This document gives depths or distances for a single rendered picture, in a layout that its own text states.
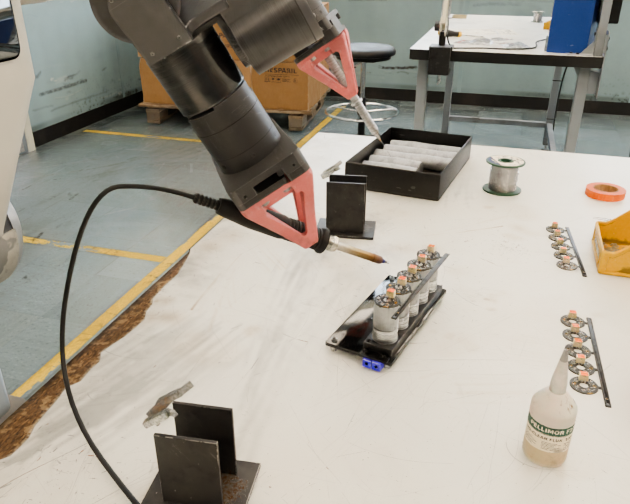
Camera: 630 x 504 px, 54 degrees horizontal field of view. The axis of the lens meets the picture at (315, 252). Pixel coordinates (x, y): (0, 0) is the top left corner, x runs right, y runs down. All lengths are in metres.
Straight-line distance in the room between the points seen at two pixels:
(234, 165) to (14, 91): 0.37
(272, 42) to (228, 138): 0.08
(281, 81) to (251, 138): 3.66
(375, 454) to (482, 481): 0.08
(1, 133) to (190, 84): 0.36
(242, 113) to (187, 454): 0.25
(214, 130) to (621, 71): 4.68
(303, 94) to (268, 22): 3.67
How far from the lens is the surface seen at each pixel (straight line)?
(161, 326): 0.68
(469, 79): 5.05
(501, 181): 1.05
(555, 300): 0.76
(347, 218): 0.86
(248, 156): 0.50
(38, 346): 2.12
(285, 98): 4.17
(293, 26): 0.47
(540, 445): 0.53
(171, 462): 0.46
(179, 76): 0.48
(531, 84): 5.04
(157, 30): 0.45
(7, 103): 0.80
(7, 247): 0.82
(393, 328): 0.60
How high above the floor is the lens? 1.11
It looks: 26 degrees down
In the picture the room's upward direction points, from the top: straight up
